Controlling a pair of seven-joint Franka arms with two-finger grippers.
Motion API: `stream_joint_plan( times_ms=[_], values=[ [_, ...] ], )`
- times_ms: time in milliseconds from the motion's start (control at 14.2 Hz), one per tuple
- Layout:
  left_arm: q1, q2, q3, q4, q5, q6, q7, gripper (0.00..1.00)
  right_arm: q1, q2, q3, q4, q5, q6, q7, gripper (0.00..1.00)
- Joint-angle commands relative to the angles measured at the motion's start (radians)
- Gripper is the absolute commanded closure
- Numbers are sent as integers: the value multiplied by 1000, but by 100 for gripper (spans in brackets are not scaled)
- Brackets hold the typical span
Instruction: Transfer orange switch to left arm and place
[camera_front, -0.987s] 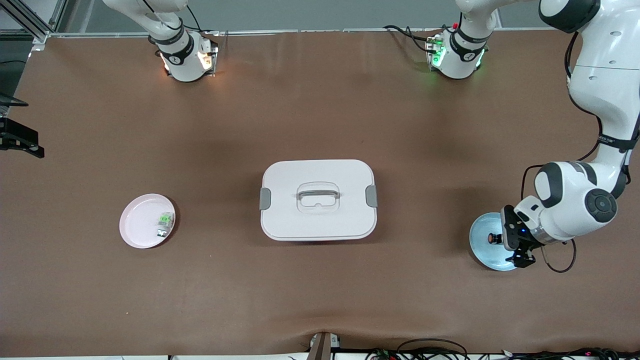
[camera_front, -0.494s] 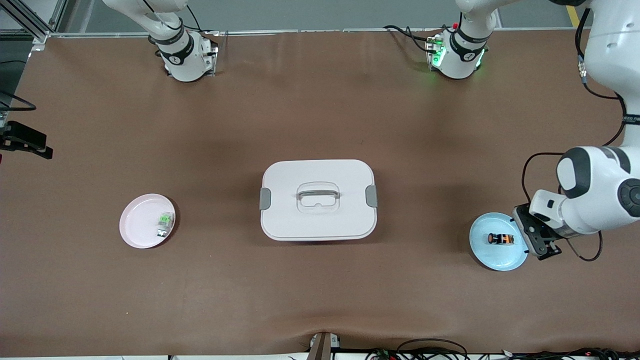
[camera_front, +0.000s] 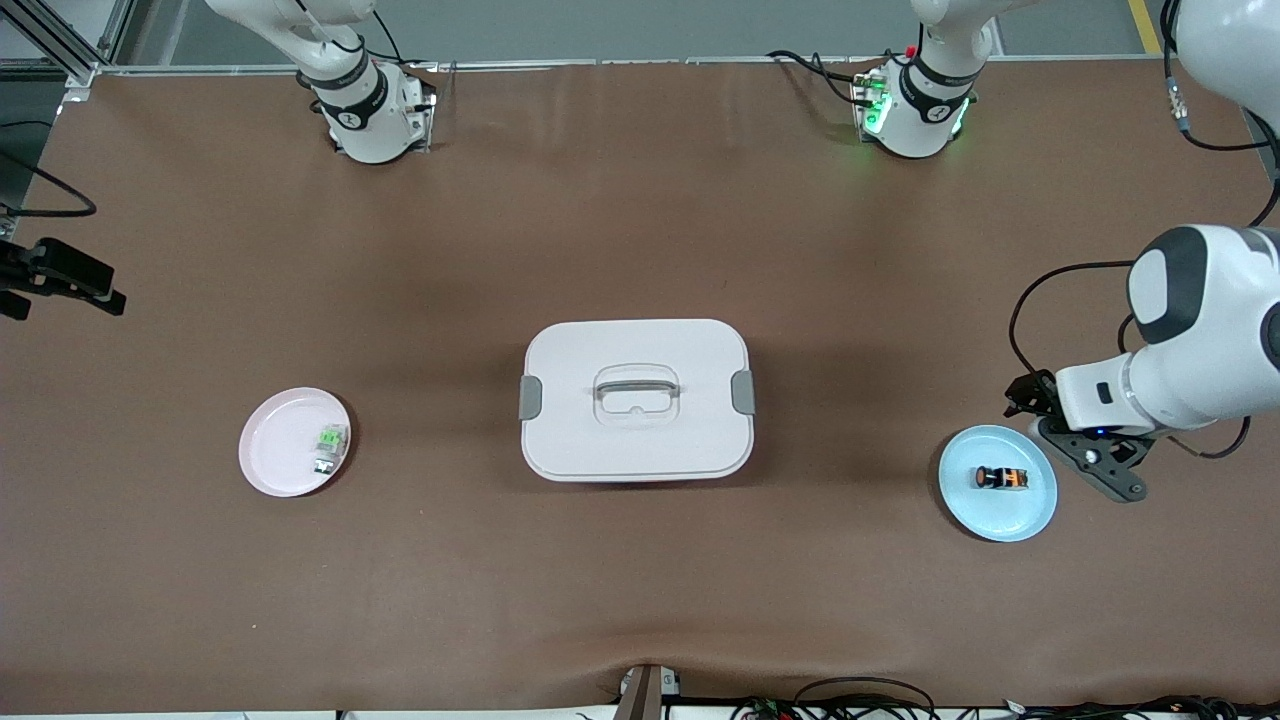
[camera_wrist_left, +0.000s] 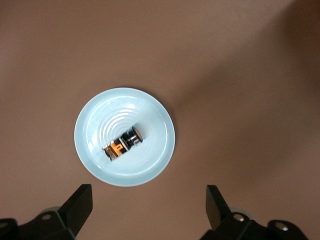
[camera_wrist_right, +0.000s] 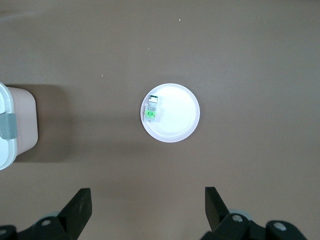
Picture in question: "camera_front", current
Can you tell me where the white lidded storage box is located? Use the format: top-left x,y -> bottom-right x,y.
518,318 -> 758,484

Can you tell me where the light blue round plate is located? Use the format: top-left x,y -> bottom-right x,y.
937,424 -> 1059,544

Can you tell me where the pink round plate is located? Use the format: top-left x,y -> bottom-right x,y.
238,387 -> 353,499

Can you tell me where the brown table mat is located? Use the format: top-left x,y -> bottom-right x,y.
0,58 -> 1280,716

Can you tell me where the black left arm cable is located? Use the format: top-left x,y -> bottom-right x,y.
1007,0 -> 1280,462

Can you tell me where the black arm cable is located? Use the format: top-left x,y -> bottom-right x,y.
0,120 -> 99,220
1007,0 -> 1280,462

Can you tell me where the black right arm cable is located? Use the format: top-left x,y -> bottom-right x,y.
0,120 -> 99,220

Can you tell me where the aluminium frame profile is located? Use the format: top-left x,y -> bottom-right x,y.
0,0 -> 137,89

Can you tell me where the green push button switch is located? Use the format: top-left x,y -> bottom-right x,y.
313,425 -> 350,476

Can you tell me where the black looped cable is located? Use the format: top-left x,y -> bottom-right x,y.
794,677 -> 937,719

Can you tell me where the black cable bundle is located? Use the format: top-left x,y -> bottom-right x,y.
730,694 -> 1280,720

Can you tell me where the black right base cable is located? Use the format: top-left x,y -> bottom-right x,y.
368,8 -> 437,73

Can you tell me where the black base cable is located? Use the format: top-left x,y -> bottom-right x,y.
766,48 -> 873,107
368,8 -> 437,73

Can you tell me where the black left base cable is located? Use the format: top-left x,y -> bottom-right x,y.
766,48 -> 873,107

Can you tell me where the front camera mount bracket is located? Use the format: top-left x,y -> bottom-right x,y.
617,662 -> 683,720

